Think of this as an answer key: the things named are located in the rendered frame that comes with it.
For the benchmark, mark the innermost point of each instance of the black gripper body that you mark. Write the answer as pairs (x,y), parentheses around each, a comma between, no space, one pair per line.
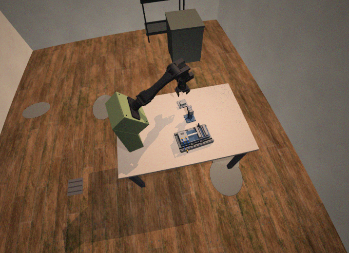
(181,88)

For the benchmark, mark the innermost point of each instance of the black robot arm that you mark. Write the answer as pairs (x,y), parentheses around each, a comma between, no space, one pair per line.
(174,71)

